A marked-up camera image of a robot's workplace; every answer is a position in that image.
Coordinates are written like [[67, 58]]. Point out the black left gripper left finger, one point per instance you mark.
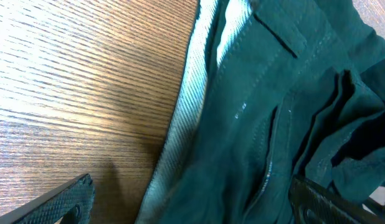
[[71, 202]]

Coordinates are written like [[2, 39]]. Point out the black shorts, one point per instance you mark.
[[271, 89]]

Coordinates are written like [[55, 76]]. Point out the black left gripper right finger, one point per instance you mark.
[[312, 203]]

